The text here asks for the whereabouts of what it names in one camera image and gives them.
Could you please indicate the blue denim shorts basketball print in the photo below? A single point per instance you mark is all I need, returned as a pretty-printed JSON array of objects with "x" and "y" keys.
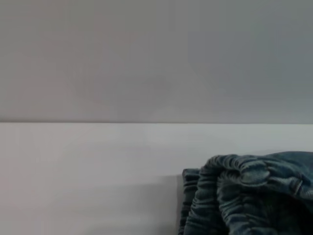
[{"x": 244, "y": 195}]

